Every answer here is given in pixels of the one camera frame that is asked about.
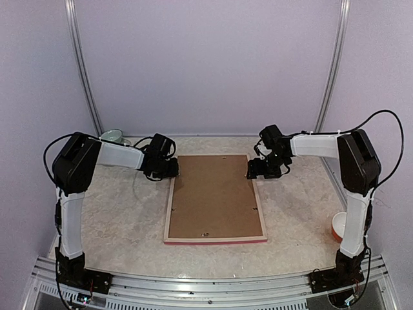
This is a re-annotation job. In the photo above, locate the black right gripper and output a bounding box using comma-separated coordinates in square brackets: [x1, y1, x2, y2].
[247, 150, 290, 178]

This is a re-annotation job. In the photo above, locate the wooden picture frame pink edge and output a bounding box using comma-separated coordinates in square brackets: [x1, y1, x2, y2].
[163, 153, 269, 245]

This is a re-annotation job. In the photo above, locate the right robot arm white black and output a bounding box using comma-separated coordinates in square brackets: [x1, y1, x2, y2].
[247, 125, 381, 287]

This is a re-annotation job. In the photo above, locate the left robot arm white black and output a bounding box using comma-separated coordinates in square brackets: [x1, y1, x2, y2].
[46, 132, 179, 287]

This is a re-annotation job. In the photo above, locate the pale green patterned plate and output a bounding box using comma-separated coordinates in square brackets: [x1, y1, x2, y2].
[121, 138, 133, 147]

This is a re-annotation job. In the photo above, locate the green ceramic bowl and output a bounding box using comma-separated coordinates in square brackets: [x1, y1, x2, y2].
[99, 129, 123, 143]

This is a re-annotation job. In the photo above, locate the orange white bowl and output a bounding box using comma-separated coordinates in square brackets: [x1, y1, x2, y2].
[331, 212, 347, 243]

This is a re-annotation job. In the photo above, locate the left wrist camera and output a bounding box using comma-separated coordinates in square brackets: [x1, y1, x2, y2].
[146, 133, 176, 160]

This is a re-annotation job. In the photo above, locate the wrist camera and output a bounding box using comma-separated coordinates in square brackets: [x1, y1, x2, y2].
[259, 125, 283, 150]
[146, 133, 176, 160]

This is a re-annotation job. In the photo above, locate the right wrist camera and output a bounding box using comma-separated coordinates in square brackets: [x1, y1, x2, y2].
[259, 125, 283, 150]

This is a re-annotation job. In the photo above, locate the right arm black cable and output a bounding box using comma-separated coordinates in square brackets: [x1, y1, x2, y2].
[290, 109, 405, 198]

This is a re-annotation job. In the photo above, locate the aluminium front rail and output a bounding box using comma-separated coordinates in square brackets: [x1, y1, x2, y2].
[21, 256, 401, 309]

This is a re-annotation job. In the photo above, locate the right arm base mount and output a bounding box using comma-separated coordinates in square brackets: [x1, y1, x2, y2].
[308, 249, 366, 294]

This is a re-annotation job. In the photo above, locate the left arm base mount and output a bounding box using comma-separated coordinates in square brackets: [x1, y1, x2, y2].
[57, 254, 113, 295]

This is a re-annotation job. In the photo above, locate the right aluminium corner post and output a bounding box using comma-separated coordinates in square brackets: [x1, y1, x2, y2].
[314, 0, 351, 132]

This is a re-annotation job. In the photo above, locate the aluminium corner post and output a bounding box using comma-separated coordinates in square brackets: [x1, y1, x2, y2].
[65, 0, 103, 136]
[314, 0, 351, 132]

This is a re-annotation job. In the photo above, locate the left aluminium corner post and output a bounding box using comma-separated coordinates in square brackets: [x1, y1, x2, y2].
[65, 0, 103, 136]

